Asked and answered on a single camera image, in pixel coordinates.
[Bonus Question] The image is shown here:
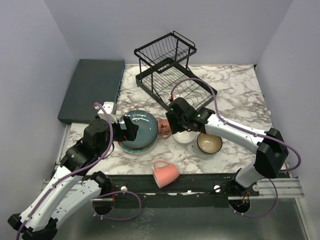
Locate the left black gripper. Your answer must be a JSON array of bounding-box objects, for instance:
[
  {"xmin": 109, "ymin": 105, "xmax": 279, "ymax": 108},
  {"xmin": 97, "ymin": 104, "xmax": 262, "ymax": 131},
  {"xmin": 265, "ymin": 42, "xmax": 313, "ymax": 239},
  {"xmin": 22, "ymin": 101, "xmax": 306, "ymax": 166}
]
[{"xmin": 97, "ymin": 115, "xmax": 139, "ymax": 157}]

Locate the printed salmon coffee mug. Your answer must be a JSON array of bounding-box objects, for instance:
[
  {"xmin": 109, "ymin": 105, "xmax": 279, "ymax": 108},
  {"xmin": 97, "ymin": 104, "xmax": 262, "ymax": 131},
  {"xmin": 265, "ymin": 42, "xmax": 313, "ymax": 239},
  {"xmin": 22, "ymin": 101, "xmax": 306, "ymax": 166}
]
[{"xmin": 157, "ymin": 118, "xmax": 172, "ymax": 139}]

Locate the white bowl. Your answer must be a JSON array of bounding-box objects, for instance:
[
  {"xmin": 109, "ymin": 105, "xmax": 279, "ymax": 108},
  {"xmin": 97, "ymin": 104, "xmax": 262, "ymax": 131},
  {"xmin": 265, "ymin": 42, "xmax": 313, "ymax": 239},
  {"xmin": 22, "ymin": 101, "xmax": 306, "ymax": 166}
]
[{"xmin": 172, "ymin": 94, "xmax": 197, "ymax": 145}]

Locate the black wire dish rack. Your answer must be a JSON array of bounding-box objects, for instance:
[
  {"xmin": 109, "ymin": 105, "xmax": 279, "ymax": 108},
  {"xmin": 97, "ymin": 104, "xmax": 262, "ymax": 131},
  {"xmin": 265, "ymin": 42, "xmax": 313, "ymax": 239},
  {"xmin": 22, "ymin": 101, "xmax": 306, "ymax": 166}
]
[{"xmin": 133, "ymin": 30, "xmax": 218, "ymax": 116}]

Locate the plain pink mug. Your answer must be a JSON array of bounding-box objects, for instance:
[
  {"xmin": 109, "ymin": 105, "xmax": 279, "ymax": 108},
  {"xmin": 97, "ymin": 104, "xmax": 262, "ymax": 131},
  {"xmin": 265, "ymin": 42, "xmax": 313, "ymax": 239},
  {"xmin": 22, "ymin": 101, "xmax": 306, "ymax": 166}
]
[{"xmin": 152, "ymin": 160, "xmax": 180, "ymax": 189}]

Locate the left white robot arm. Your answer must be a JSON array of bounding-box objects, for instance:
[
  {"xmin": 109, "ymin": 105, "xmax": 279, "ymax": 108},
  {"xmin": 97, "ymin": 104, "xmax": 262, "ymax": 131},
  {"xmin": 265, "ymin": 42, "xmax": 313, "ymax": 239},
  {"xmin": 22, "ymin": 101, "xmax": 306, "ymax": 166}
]
[{"xmin": 7, "ymin": 116, "xmax": 139, "ymax": 240}]

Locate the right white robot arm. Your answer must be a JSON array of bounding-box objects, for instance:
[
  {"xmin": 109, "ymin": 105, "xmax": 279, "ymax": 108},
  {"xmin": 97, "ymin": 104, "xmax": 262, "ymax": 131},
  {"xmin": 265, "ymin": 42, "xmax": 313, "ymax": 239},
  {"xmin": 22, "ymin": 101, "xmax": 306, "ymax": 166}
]
[{"xmin": 165, "ymin": 97, "xmax": 289, "ymax": 196}]

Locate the blue glazed floral plate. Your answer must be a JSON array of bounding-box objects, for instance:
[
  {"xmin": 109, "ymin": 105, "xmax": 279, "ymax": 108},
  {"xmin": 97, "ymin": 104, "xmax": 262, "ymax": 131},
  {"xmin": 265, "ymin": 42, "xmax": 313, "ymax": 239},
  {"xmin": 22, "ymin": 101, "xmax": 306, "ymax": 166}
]
[{"xmin": 119, "ymin": 109, "xmax": 158, "ymax": 142}]

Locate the teal patterned bottom plate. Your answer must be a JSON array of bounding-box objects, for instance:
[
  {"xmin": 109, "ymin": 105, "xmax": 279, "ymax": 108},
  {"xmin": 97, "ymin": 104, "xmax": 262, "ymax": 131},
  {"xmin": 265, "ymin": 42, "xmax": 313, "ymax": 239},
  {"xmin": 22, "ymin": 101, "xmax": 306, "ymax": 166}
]
[{"xmin": 117, "ymin": 137, "xmax": 158, "ymax": 155}]

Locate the dark bowl beige inside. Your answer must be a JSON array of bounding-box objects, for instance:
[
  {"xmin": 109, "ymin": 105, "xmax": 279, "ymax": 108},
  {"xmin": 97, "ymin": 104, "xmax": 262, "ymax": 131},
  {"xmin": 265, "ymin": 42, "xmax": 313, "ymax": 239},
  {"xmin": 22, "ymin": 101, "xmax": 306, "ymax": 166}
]
[{"xmin": 197, "ymin": 133, "xmax": 223, "ymax": 154}]

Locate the dark grey flat box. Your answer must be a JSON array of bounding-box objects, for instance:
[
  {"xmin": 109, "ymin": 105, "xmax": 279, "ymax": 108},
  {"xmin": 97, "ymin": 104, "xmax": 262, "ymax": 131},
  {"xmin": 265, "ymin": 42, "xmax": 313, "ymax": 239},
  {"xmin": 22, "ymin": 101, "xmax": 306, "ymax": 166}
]
[{"xmin": 57, "ymin": 59, "xmax": 125, "ymax": 124}]

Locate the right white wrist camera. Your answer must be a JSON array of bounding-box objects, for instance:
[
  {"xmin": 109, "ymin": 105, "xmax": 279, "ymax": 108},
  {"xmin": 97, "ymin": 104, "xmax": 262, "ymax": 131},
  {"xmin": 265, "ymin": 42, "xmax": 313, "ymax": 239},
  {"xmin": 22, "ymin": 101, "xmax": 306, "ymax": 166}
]
[{"xmin": 169, "ymin": 94, "xmax": 185, "ymax": 103}]

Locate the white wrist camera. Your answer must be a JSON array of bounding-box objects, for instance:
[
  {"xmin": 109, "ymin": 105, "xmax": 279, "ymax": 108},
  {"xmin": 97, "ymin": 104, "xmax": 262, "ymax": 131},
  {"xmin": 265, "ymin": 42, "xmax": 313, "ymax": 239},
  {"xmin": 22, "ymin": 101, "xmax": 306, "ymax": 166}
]
[
  {"xmin": 169, "ymin": 94, "xmax": 185, "ymax": 103},
  {"xmin": 94, "ymin": 101, "xmax": 117, "ymax": 123}
]

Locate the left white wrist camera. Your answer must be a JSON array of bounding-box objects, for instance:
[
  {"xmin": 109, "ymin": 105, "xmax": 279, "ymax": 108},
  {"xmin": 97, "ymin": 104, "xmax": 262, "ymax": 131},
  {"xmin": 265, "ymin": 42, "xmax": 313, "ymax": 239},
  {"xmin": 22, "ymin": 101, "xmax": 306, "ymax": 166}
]
[{"xmin": 94, "ymin": 101, "xmax": 117, "ymax": 123}]

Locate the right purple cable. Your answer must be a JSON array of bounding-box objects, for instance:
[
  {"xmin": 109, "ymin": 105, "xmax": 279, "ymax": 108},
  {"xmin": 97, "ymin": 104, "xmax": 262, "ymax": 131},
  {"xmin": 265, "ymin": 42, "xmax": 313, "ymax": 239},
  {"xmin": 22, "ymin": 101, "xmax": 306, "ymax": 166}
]
[{"xmin": 169, "ymin": 77, "xmax": 300, "ymax": 217}]

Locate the purple cable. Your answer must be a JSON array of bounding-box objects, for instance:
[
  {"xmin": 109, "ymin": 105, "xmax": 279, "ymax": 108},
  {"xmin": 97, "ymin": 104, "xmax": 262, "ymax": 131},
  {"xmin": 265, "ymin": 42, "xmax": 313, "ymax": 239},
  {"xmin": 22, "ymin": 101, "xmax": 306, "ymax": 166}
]
[
  {"xmin": 16, "ymin": 101, "xmax": 142, "ymax": 240},
  {"xmin": 169, "ymin": 77, "xmax": 300, "ymax": 217}
]

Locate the black mounting rail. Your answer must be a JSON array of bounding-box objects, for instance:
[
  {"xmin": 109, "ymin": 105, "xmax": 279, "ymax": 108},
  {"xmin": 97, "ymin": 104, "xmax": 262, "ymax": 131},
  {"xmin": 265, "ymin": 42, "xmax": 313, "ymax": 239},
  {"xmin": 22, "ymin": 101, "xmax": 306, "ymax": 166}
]
[{"xmin": 91, "ymin": 173, "xmax": 259, "ymax": 212}]

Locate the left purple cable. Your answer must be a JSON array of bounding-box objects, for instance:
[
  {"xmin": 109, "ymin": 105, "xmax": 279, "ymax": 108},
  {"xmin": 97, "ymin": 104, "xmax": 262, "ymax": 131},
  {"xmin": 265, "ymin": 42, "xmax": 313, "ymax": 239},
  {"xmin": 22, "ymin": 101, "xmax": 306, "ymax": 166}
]
[{"xmin": 16, "ymin": 101, "xmax": 142, "ymax": 240}]

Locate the aluminium frame rail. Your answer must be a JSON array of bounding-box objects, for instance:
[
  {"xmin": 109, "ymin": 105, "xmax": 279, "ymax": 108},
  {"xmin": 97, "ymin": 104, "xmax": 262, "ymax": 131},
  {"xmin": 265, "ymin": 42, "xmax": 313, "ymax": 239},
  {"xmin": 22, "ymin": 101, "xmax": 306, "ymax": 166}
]
[{"xmin": 54, "ymin": 123, "xmax": 304, "ymax": 199}]

